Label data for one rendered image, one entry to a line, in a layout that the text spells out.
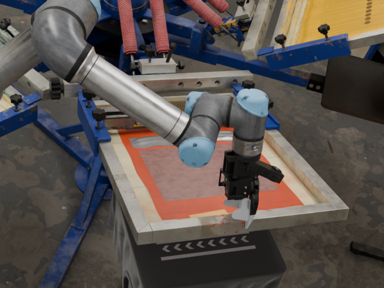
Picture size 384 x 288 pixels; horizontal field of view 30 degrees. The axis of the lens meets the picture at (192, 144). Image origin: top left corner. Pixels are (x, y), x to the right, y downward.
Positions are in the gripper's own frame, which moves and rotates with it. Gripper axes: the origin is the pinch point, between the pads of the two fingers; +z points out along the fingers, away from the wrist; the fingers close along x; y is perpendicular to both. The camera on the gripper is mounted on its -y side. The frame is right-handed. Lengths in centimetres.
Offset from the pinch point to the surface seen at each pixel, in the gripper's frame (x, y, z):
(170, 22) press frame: -129, -16, -10
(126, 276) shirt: -35, 22, 41
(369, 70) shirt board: -103, -98, 4
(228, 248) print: -22.3, -6.2, 26.0
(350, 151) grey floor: -172, -143, 83
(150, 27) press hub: -127, -8, -9
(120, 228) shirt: -44, 22, 30
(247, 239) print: -24.7, -13.2, 25.3
